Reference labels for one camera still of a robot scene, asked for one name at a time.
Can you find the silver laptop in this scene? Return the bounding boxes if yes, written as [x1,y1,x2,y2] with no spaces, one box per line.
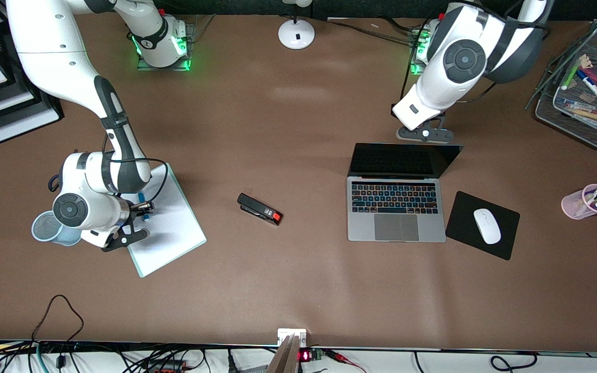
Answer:
[347,143,464,243]

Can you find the white marker with blue cap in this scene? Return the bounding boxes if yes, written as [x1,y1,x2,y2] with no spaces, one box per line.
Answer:
[576,69,597,108]

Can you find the white paper sheet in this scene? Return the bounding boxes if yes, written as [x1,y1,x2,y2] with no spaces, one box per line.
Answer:
[126,167,205,274]

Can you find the teal clipboard with metal clip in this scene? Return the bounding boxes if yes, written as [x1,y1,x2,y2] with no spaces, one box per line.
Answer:
[122,162,207,278]

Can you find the light blue mesh cup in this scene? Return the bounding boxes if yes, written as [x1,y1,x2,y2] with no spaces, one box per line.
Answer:
[31,210,84,247]

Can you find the black stapler with red end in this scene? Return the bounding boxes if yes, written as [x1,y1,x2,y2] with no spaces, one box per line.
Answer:
[237,193,283,226]

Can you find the black stacked paper tray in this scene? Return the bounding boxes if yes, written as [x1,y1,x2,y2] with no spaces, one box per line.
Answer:
[0,0,65,145]

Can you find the small white box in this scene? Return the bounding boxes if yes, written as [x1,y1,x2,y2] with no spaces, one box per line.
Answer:
[277,328,307,347]

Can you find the grey metal stand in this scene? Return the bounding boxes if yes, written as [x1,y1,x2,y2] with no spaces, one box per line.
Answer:
[266,334,302,373]

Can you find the white round lamp base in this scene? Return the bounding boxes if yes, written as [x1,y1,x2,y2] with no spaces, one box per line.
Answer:
[278,0,316,50]

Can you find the white computer mouse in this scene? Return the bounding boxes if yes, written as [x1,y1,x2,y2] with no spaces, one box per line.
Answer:
[473,208,502,245]

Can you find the black mouse pad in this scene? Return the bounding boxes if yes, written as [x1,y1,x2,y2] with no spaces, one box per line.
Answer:
[445,191,521,261]

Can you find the pink translucent cup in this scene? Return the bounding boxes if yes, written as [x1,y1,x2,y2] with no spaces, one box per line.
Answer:
[561,184,597,220]

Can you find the black looped cable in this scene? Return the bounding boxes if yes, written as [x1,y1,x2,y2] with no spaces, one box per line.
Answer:
[30,294,84,345]

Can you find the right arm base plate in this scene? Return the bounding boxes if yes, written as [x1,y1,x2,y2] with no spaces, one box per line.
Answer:
[137,21,195,71]

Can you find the tangled black cable bundle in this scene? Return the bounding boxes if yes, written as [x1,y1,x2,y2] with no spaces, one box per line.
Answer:
[0,339,278,373]

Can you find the red wire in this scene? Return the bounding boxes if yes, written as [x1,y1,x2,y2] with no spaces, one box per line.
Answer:
[324,350,367,373]

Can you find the black power cables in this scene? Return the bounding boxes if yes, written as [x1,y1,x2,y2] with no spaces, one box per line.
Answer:
[324,17,423,47]

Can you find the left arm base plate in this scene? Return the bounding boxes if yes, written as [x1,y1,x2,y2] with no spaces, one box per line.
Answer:
[409,26,431,76]

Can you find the black coiled cable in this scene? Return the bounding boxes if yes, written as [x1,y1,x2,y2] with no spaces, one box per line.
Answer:
[413,351,540,373]

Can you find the black wire mesh organizer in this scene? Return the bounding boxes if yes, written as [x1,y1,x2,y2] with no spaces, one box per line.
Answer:
[525,21,597,152]

